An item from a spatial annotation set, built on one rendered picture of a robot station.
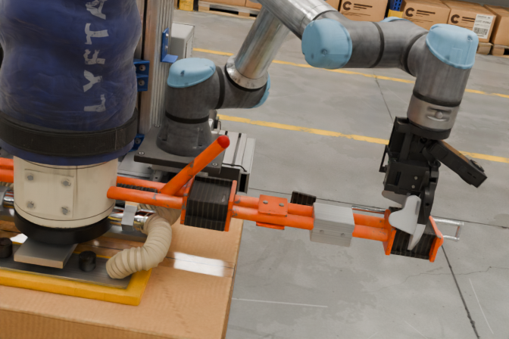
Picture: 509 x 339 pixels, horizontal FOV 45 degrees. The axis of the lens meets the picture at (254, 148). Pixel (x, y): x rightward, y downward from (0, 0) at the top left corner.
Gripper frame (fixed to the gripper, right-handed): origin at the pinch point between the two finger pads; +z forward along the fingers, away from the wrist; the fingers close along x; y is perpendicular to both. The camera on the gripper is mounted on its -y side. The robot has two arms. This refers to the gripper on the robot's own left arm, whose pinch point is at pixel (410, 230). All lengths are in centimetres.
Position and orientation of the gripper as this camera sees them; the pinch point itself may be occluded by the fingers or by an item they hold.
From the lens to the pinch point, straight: 110.4
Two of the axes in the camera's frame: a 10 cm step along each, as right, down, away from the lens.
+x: -0.6, 4.1, -9.1
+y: -9.9, -1.6, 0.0
